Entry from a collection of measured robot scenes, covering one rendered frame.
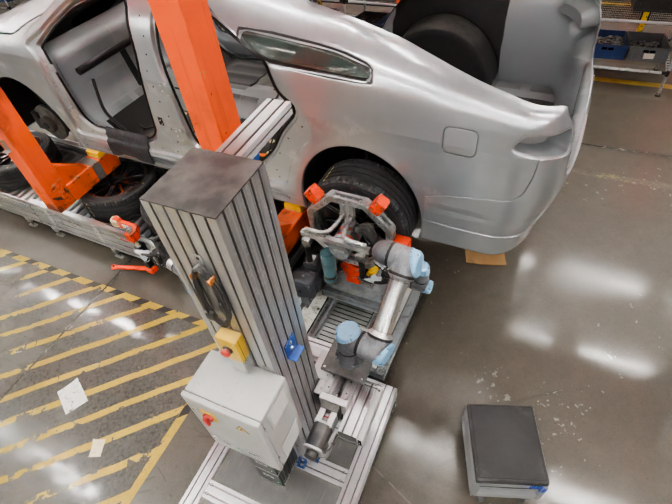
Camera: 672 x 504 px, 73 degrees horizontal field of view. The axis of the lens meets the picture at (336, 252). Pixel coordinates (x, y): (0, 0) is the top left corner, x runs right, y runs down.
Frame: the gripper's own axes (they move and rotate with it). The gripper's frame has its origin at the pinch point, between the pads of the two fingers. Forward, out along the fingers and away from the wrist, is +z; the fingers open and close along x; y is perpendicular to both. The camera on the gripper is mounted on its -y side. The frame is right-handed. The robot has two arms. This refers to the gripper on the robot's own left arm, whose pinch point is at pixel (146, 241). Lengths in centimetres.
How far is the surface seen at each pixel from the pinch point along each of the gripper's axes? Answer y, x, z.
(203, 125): -49, 40, -9
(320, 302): 104, 94, -30
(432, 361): 111, 104, -119
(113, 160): 54, 75, 184
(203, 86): -70, 39, -17
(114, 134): 17, 70, 152
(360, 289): 87, 109, -55
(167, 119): -9, 80, 89
